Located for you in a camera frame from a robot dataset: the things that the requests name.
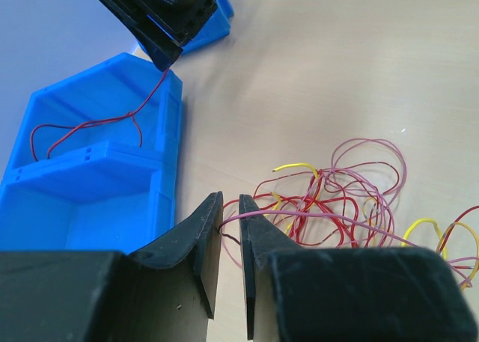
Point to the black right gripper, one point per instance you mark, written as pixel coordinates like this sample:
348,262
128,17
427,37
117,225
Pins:
162,27

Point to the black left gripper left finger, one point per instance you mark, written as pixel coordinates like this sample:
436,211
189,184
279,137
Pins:
164,291

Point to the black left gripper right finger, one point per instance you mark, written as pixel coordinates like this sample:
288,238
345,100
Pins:
353,294

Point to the blue bin right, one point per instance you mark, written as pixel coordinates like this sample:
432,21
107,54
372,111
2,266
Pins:
217,27

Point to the blue bin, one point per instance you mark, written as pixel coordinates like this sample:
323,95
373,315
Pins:
95,206
217,27
125,100

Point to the blue bin middle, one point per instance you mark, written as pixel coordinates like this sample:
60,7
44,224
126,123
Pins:
125,100

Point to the blue bin near left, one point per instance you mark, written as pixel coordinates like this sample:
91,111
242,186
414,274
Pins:
95,206

